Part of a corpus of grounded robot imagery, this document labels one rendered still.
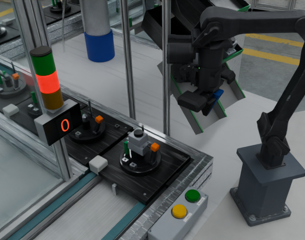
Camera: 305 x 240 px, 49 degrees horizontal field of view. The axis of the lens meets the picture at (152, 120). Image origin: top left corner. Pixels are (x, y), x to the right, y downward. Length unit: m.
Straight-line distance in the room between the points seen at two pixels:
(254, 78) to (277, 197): 2.51
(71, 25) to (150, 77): 0.76
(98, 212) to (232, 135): 0.64
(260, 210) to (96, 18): 1.24
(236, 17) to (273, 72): 2.92
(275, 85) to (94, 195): 2.62
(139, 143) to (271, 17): 0.52
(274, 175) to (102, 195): 0.52
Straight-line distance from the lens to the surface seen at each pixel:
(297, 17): 0.79
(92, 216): 1.07
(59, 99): 0.89
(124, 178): 1.08
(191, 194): 1.03
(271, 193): 1.05
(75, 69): 1.90
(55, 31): 2.24
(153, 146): 1.02
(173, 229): 0.97
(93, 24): 1.86
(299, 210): 1.22
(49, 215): 1.07
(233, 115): 1.52
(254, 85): 3.39
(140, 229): 0.97
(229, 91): 1.37
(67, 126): 0.94
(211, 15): 0.75
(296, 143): 1.45
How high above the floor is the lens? 1.77
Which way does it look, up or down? 38 degrees down
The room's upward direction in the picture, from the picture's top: 2 degrees counter-clockwise
